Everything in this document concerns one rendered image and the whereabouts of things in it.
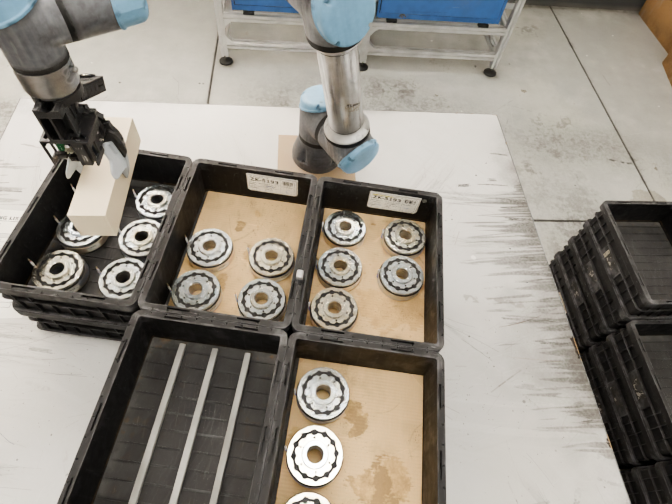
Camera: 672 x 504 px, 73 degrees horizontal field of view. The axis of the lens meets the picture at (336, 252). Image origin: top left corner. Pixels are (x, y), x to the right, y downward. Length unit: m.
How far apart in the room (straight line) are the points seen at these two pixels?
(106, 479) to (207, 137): 0.99
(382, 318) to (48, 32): 0.76
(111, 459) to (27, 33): 0.69
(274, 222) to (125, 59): 2.18
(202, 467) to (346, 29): 0.83
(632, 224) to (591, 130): 1.26
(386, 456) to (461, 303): 0.48
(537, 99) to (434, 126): 1.63
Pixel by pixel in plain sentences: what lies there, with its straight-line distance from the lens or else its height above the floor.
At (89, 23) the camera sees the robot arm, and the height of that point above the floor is 1.38.
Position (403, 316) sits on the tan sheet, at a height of 0.83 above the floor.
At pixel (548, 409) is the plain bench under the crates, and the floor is 0.70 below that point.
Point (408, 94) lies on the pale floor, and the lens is 2.91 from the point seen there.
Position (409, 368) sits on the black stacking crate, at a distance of 0.96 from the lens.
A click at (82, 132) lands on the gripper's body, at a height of 1.22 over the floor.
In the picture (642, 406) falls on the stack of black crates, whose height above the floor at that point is 0.39.
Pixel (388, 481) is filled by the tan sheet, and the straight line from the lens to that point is 0.93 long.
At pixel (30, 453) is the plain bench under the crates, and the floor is 0.70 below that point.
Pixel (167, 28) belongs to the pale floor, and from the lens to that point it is 3.37.
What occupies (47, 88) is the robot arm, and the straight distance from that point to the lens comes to 0.77.
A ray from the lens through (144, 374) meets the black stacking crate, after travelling 1.00.
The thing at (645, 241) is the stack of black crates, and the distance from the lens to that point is 1.97.
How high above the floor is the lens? 1.74
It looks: 57 degrees down
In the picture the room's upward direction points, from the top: 9 degrees clockwise
